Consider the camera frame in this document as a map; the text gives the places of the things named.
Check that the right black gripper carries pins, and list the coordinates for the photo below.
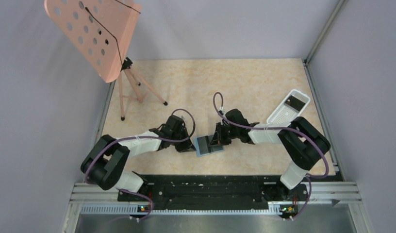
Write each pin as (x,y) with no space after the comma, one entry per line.
(218,137)

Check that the pink perforated music stand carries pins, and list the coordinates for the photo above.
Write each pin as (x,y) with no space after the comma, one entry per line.
(102,30)

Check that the white perforated plastic basket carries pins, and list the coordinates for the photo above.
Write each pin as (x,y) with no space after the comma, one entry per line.
(284,113)

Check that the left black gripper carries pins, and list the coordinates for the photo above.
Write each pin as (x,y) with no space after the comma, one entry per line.
(186,147)

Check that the aluminium frame rail front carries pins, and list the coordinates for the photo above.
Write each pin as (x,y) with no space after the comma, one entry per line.
(93,200)

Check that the aluminium side rail left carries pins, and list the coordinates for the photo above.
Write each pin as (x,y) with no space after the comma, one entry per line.
(103,113)

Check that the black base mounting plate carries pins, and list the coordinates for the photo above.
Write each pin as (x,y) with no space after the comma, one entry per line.
(214,192)

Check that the beige card holder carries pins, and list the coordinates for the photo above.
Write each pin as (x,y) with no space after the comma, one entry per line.
(215,149)

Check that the black item in basket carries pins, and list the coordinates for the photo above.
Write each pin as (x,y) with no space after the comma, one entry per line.
(295,103)

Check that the grey card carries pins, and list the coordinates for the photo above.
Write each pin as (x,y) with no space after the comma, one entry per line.
(202,145)

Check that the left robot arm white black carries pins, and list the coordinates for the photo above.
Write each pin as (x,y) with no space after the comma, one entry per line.
(105,163)

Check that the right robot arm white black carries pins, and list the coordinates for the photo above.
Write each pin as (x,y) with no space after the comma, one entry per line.
(302,141)

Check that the aluminium corner post right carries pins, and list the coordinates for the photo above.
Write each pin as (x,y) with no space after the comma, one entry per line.
(325,31)

